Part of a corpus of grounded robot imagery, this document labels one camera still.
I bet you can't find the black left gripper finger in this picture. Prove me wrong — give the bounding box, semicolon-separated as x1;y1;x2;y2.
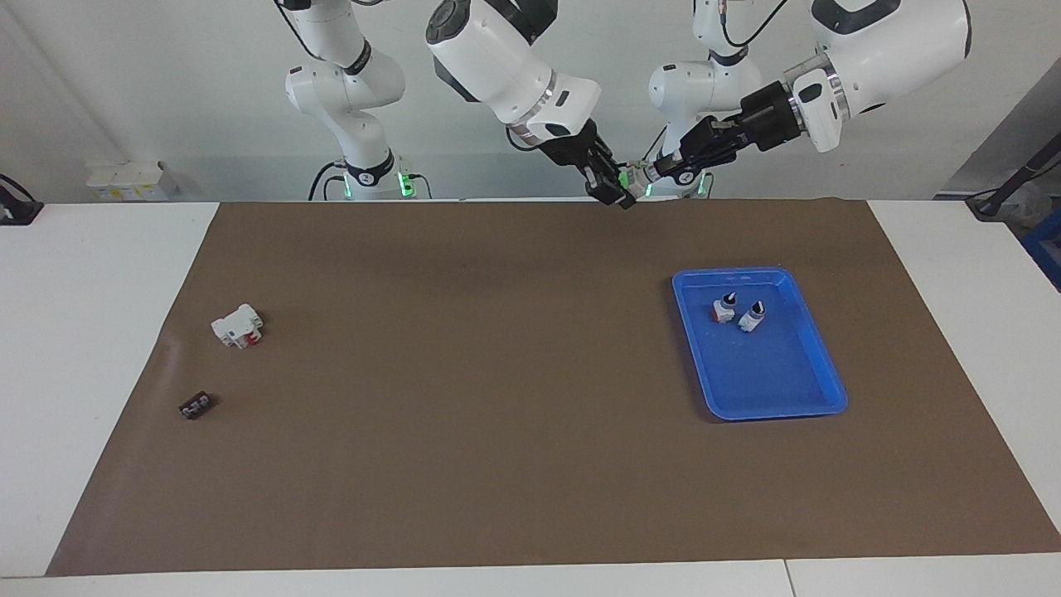
653;119;717;180
671;148;732;187

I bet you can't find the brown table mat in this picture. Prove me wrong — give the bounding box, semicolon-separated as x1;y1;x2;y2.
46;197;1061;577

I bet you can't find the blue plastic tray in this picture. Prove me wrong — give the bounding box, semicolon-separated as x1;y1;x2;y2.
671;266;849;422

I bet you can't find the black stand leg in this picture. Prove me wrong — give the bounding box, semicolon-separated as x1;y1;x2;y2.
966;133;1061;221

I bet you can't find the blue crate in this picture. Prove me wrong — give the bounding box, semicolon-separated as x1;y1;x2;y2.
1021;211;1061;291

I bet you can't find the white red circuit breaker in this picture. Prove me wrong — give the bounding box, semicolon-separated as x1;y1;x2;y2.
211;303;264;350

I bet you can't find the white box stack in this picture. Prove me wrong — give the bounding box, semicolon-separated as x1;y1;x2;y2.
85;160;179;201

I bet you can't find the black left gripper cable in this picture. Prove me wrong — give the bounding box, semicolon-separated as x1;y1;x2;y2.
719;0;790;48

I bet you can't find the black right arm base cable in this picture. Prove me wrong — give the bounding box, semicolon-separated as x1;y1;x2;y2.
308;162;345;201

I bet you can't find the black clamp mount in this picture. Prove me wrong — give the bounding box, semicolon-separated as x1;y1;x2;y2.
0;172;44;226

